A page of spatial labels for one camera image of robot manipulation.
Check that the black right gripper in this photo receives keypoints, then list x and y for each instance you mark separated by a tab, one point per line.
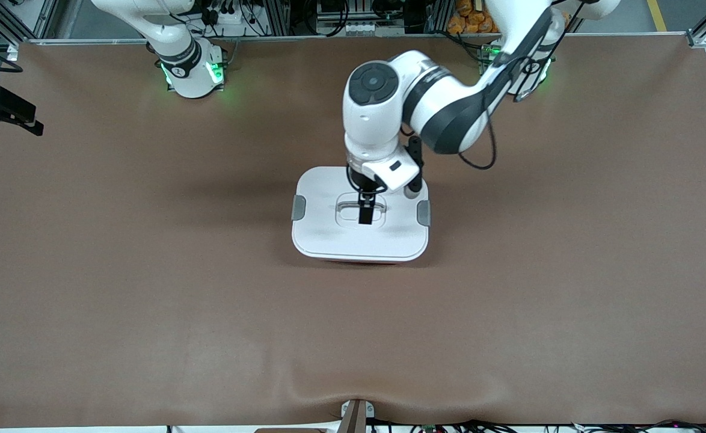
3	106

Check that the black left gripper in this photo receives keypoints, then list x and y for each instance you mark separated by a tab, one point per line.
357	179

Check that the white box lid grey latches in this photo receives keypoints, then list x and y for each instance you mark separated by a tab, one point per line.
329	234

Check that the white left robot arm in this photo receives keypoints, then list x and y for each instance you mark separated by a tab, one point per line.
371	120

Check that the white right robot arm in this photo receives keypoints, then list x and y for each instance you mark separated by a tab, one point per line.
187	78

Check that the pink plastic box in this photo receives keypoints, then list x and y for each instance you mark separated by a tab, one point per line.
365	262

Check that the brown table cover mat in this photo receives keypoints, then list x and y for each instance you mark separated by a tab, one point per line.
353	331

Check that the white long power strip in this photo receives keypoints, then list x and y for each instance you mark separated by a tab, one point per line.
365	29

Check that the orange snack pile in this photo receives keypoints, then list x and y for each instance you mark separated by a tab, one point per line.
464	21

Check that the white square power strip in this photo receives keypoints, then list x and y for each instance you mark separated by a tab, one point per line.
233	18

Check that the aluminium frame rail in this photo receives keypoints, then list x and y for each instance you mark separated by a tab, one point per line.
299	37

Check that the metal table clamp bracket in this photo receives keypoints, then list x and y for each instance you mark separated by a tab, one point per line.
356	418

